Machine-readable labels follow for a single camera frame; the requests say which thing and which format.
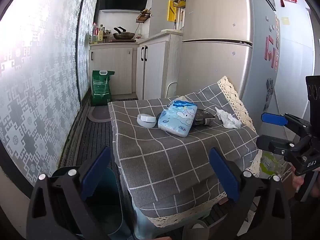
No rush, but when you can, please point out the dark green trash bin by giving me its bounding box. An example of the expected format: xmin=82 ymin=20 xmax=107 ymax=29
xmin=51 ymin=166 xmax=124 ymax=240

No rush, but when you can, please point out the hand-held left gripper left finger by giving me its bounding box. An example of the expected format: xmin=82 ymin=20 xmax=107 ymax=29
xmin=26 ymin=146 xmax=112 ymax=240

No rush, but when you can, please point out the blue tissue pack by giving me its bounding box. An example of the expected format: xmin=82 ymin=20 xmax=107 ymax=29
xmin=157 ymin=99 xmax=198 ymax=138

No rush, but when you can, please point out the person's right hand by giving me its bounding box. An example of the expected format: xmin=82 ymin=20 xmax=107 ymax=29
xmin=293 ymin=173 xmax=304 ymax=197

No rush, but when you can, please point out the tall white kitchen cabinet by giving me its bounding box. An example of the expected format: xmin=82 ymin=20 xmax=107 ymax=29
xmin=136 ymin=29 xmax=183 ymax=101

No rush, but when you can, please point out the silver refrigerator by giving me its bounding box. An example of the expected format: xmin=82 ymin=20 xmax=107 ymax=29
xmin=175 ymin=0 xmax=279 ymax=120

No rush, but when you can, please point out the grey floor mat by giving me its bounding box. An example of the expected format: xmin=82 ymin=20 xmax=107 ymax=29
xmin=87 ymin=106 xmax=112 ymax=123

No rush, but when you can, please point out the red fridge sticker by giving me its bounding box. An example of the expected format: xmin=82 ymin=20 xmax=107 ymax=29
xmin=265 ymin=35 xmax=279 ymax=72

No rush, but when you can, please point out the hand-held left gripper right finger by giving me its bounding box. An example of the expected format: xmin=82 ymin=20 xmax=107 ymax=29
xmin=209 ymin=148 xmax=292 ymax=240

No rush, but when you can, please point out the black tissue pack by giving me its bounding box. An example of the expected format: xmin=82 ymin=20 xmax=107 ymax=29
xmin=191 ymin=109 xmax=216 ymax=127

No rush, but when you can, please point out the green white plastic bag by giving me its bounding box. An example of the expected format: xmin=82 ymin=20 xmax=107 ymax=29
xmin=259 ymin=152 xmax=285 ymax=178

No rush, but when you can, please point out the frosted patterned sliding door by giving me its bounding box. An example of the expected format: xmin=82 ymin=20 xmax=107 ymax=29
xmin=0 ymin=0 xmax=97 ymax=198

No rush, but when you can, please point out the metal wok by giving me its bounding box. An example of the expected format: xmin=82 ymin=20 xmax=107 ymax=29
xmin=113 ymin=26 xmax=135 ymax=40

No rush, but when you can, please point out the green rice bag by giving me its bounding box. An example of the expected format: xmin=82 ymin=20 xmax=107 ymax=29
xmin=90 ymin=70 xmax=115 ymax=107

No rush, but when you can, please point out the white tissue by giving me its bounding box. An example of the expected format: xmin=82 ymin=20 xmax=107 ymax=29
xmin=215 ymin=107 xmax=242 ymax=129

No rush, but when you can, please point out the wire spice rack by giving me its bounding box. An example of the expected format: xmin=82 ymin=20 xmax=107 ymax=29
xmin=136 ymin=9 xmax=152 ymax=23

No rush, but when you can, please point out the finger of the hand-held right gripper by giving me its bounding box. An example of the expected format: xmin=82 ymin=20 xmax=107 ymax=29
xmin=261 ymin=112 xmax=313 ymax=137
xmin=256 ymin=134 xmax=313 ymax=160

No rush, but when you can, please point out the grey checked lace-edged tablecloth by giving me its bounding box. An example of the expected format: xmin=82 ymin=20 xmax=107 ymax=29
xmin=107 ymin=76 xmax=263 ymax=228

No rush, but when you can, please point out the white round container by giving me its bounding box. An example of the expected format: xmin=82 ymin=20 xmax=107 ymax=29
xmin=137 ymin=114 xmax=156 ymax=128

